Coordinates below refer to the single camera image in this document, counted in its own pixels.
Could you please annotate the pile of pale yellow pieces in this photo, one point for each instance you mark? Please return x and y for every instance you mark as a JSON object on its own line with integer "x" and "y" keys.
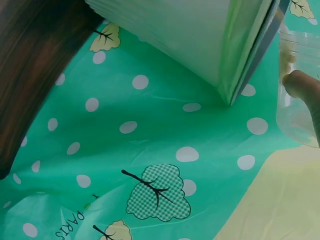
{"x": 288, "y": 60}

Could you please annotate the person's right hand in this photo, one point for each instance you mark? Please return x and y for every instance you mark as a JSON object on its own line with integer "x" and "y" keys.
{"x": 308, "y": 90}

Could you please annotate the clear plastic jar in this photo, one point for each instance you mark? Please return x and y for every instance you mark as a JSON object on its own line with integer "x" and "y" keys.
{"x": 290, "y": 120}

